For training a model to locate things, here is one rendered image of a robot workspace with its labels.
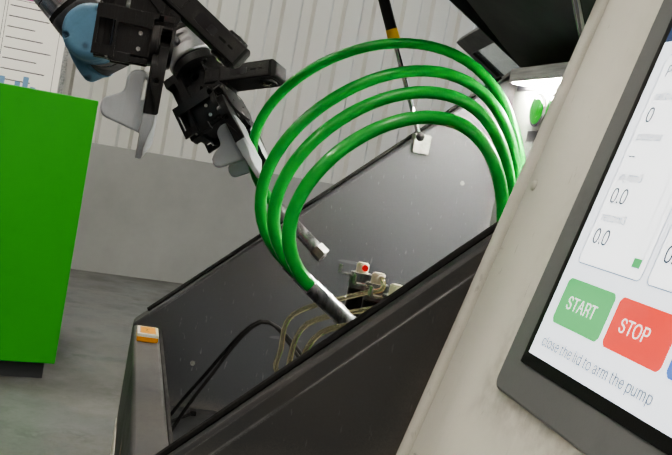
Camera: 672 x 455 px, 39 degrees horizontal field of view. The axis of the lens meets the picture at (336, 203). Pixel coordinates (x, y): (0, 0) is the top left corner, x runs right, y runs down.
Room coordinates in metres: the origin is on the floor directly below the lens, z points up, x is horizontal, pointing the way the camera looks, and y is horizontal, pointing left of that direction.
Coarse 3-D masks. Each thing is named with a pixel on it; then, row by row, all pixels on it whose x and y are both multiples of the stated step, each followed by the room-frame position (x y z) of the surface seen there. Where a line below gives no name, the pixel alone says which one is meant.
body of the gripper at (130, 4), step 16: (112, 0) 1.00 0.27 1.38; (128, 0) 0.99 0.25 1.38; (144, 0) 0.99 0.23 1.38; (160, 0) 0.99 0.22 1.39; (96, 16) 0.96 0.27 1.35; (112, 16) 0.97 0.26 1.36; (128, 16) 0.97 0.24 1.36; (144, 16) 0.97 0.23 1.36; (160, 16) 0.99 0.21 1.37; (176, 16) 1.00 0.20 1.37; (96, 32) 0.96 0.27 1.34; (112, 32) 0.97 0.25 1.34; (128, 32) 0.98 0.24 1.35; (144, 32) 0.98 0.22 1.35; (160, 32) 0.98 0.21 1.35; (96, 48) 0.96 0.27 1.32; (112, 48) 0.97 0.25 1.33; (128, 48) 0.98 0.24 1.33; (144, 48) 0.98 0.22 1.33; (128, 64) 1.02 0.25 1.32; (144, 64) 1.02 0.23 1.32
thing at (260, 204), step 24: (384, 72) 1.10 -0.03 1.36; (408, 72) 1.10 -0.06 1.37; (432, 72) 1.11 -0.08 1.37; (456, 72) 1.12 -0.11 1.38; (336, 96) 1.09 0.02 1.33; (480, 96) 1.13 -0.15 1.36; (312, 120) 1.09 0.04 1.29; (504, 120) 1.13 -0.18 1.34; (288, 144) 1.08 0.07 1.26; (264, 168) 1.08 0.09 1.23; (264, 192) 1.07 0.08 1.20; (264, 216) 1.08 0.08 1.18; (264, 240) 1.08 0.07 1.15
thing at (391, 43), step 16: (352, 48) 1.27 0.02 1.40; (368, 48) 1.27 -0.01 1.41; (384, 48) 1.27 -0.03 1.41; (400, 48) 1.27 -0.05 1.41; (416, 48) 1.26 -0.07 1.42; (432, 48) 1.26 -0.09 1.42; (448, 48) 1.25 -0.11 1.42; (320, 64) 1.28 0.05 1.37; (464, 64) 1.25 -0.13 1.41; (288, 80) 1.29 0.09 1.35; (272, 96) 1.29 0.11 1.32; (496, 96) 1.24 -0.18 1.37; (512, 112) 1.24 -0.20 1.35; (256, 128) 1.29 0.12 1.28; (256, 144) 1.29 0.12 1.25
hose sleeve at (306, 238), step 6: (282, 204) 1.29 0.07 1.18; (282, 210) 1.28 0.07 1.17; (282, 216) 1.28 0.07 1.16; (282, 222) 1.29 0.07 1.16; (300, 222) 1.28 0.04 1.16; (300, 228) 1.28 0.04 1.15; (300, 234) 1.28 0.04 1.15; (306, 234) 1.27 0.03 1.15; (300, 240) 1.28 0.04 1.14; (306, 240) 1.27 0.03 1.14; (312, 240) 1.27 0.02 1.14; (306, 246) 1.28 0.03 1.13; (312, 246) 1.27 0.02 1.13
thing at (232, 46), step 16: (176, 0) 0.99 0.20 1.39; (192, 0) 1.00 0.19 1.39; (192, 16) 1.00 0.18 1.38; (208, 16) 1.00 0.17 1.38; (208, 32) 1.00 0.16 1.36; (224, 32) 1.01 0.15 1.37; (224, 48) 1.01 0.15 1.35; (240, 48) 1.01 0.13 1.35; (224, 64) 1.04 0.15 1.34; (240, 64) 1.02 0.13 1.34
